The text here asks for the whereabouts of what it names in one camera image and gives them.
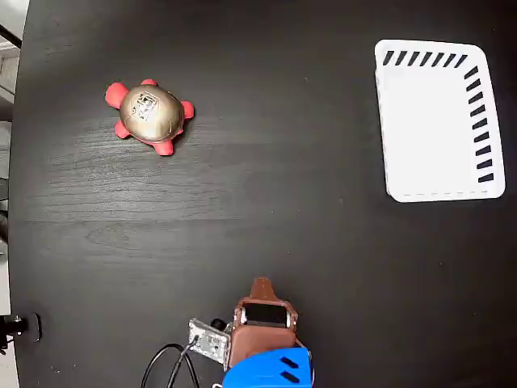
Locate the red turtle toy gold shell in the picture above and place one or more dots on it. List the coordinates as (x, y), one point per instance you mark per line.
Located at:
(149, 111)

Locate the white plastic basket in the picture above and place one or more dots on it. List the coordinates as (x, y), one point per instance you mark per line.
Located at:
(428, 129)

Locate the black table clamp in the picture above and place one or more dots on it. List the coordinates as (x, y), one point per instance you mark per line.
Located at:
(32, 326)

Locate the black metal bar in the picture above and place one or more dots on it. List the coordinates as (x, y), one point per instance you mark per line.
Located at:
(10, 35)

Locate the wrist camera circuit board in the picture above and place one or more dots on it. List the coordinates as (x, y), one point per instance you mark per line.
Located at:
(208, 341)

